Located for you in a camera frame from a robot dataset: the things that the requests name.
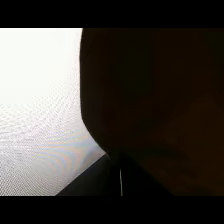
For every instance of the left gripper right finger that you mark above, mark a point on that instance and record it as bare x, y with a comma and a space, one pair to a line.
140, 183

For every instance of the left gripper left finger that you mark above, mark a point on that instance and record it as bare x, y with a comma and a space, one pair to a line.
96, 181

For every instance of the black garment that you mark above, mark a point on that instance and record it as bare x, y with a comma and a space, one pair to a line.
153, 93

